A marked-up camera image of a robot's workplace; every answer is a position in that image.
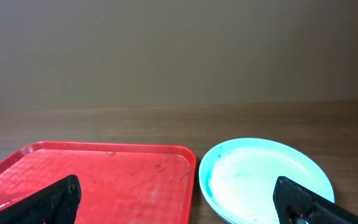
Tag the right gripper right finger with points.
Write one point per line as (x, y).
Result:
(297, 204)

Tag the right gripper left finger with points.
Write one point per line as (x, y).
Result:
(56, 204)

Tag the mint plate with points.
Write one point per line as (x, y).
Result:
(237, 178)

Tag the red plastic tray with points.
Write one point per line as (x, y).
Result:
(120, 183)

